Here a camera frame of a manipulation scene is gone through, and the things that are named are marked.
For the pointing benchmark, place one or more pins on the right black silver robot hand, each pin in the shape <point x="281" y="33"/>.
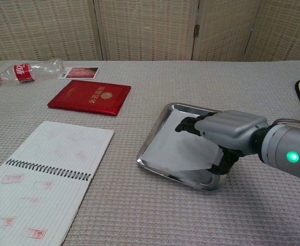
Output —
<point x="229" y="128"/>

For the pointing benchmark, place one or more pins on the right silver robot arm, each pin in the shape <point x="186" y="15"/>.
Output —
<point x="288" y="151"/>

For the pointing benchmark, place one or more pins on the rectangular metal tray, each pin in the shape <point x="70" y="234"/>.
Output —
<point x="149" y="156"/>

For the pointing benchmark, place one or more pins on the beige woven tablecloth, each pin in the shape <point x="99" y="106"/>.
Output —
<point x="190" y="82"/>

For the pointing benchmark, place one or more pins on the beige folding screen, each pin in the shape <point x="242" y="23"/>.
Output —
<point x="139" y="28"/>

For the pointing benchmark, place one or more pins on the red certificate booklet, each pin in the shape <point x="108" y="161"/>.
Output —
<point x="88" y="97"/>

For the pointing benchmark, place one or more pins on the red photo postcard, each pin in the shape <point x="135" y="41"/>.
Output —
<point x="81" y="73"/>

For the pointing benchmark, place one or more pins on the white spiral notebook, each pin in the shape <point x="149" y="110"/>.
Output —
<point x="44" y="179"/>

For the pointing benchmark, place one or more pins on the empty plastic cola bottle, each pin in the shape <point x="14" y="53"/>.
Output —
<point x="24" y="73"/>

